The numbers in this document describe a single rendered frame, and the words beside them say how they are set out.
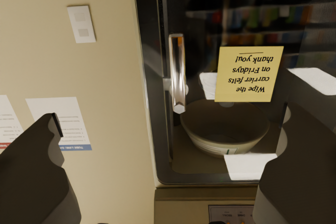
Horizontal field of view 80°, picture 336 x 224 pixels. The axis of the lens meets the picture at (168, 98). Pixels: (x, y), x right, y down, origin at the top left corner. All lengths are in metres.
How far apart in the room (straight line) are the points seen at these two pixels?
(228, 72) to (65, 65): 0.66
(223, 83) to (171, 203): 0.24
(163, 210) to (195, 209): 0.06
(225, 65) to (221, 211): 0.26
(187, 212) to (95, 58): 0.58
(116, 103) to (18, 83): 0.38
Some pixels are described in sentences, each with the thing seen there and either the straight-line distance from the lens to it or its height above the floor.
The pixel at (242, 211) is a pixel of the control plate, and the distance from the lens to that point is 0.42.
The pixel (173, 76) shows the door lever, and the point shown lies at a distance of 0.21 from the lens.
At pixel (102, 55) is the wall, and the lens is 0.76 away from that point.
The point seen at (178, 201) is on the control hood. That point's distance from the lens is 0.40.
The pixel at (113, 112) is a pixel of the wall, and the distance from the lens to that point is 0.85.
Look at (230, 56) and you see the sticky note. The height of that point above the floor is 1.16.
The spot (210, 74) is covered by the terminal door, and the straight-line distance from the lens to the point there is 0.27.
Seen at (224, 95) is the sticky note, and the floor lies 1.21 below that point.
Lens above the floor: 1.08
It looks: 27 degrees up
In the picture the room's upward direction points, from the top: 176 degrees clockwise
